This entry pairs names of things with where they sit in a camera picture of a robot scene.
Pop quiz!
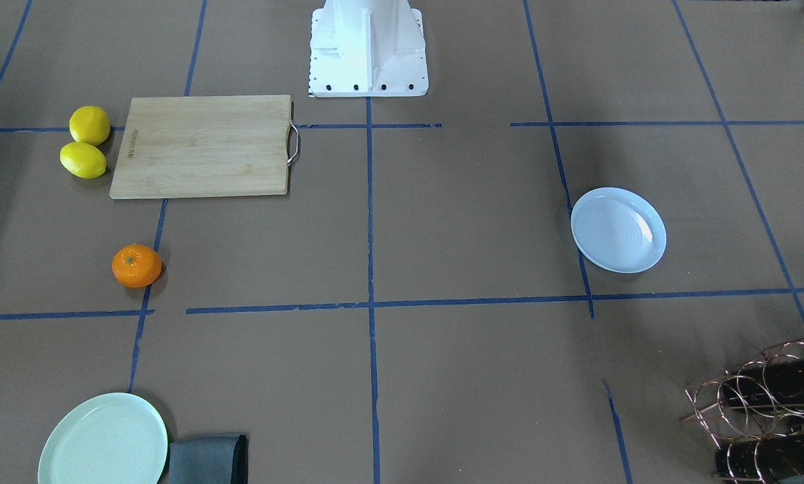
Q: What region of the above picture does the light blue plate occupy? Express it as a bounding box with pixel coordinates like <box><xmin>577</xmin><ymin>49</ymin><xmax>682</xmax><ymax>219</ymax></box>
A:
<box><xmin>570</xmin><ymin>187</ymin><xmax>668</xmax><ymax>274</ymax></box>

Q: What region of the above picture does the orange fruit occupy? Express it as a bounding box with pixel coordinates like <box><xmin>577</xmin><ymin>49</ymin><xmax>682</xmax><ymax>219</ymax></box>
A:
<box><xmin>111</xmin><ymin>244</ymin><xmax>163</xmax><ymax>288</ymax></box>

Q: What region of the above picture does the pale green plate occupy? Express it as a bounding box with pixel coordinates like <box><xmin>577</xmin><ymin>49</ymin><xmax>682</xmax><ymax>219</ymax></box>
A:
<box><xmin>37</xmin><ymin>393</ymin><xmax>169</xmax><ymax>483</ymax></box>

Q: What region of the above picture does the bamboo cutting board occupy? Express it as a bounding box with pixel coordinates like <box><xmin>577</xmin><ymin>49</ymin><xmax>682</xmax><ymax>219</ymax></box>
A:
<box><xmin>110</xmin><ymin>95</ymin><xmax>300</xmax><ymax>200</ymax></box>

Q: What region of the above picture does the folded grey cloth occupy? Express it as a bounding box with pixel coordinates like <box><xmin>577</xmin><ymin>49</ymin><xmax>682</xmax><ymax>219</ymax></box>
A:
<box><xmin>168</xmin><ymin>433</ymin><xmax>249</xmax><ymax>483</ymax></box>

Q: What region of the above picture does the lower yellow lemon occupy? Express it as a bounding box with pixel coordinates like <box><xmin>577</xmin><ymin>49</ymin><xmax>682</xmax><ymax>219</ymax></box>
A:
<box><xmin>60</xmin><ymin>141</ymin><xmax>108</xmax><ymax>179</ymax></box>

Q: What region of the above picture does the yellow lemon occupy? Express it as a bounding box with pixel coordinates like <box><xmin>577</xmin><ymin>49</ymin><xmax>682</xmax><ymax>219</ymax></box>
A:
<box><xmin>60</xmin><ymin>141</ymin><xmax>108</xmax><ymax>179</ymax></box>
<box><xmin>68</xmin><ymin>106</ymin><xmax>112</xmax><ymax>146</ymax></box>

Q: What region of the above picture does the upper yellow lemon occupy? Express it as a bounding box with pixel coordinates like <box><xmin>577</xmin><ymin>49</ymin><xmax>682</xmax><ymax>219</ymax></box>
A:
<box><xmin>68</xmin><ymin>106</ymin><xmax>112</xmax><ymax>146</ymax></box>

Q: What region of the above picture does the dark wine bottle lower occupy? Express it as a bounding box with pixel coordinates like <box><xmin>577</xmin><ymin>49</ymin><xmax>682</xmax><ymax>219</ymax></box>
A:
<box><xmin>715</xmin><ymin>434</ymin><xmax>804</xmax><ymax>483</ymax></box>

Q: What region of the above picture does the dark wine bottle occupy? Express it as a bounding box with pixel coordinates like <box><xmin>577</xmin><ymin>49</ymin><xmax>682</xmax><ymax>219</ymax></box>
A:
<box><xmin>722</xmin><ymin>359</ymin><xmax>804</xmax><ymax>410</ymax></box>
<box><xmin>715</xmin><ymin>434</ymin><xmax>804</xmax><ymax>483</ymax></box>

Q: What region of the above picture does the dark wine bottle upper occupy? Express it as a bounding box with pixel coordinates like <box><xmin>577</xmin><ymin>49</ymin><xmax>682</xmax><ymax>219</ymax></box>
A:
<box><xmin>722</xmin><ymin>359</ymin><xmax>804</xmax><ymax>410</ymax></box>

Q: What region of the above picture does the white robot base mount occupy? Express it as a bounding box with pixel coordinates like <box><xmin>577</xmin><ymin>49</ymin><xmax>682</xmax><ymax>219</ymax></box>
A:
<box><xmin>308</xmin><ymin>1</ymin><xmax>430</xmax><ymax>98</ymax></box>

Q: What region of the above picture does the copper wire bottle rack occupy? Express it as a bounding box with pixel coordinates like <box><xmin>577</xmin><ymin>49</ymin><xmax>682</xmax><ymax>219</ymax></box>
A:
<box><xmin>684</xmin><ymin>338</ymin><xmax>804</xmax><ymax>483</ymax></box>

